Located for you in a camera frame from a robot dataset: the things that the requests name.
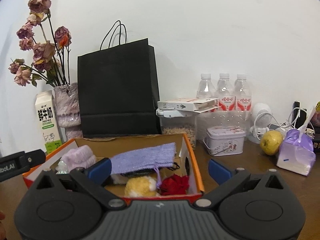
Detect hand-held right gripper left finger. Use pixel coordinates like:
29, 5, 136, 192
32, 158, 126, 210

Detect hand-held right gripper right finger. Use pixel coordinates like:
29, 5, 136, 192
194, 158, 290, 210

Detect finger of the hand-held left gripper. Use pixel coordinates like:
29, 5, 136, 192
19, 149, 46, 167

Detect pink towel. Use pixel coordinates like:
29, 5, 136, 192
61, 145, 97, 172

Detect iridescent plastic bag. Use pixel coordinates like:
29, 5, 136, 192
56, 161, 69, 174

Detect black braided cable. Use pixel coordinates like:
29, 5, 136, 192
120, 162, 181, 179

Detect red cardboard box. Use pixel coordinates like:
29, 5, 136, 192
22, 133, 205, 202

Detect white yellow plush toy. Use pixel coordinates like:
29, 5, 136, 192
111, 175, 162, 197

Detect purple drawstring pouch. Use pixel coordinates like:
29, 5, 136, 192
110, 142, 177, 189

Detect red rose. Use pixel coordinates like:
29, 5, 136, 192
159, 174, 190, 196

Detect pale tin box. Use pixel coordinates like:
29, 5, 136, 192
203, 126, 246, 156

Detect white green milk carton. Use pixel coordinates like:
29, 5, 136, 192
35, 91, 62, 155

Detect clear cereal container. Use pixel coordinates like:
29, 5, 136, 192
156, 109, 198, 147

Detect yellow apple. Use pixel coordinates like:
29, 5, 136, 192
259, 130, 284, 156

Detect purple mottled vase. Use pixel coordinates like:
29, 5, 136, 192
54, 82, 83, 138

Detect small white fan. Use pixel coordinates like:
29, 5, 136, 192
247, 102, 272, 144

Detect white flat carton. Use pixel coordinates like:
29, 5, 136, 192
157, 97, 220, 113

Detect black paper bag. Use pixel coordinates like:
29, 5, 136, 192
77, 20, 162, 138

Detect purple tissue pack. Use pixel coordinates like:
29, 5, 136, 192
276, 106, 317, 177

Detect black upright gadget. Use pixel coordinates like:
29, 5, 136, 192
292, 101, 308, 128

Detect dried rose bouquet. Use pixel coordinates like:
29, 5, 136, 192
9, 0, 72, 87

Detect white charger cable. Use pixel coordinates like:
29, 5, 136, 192
254, 107, 308, 136

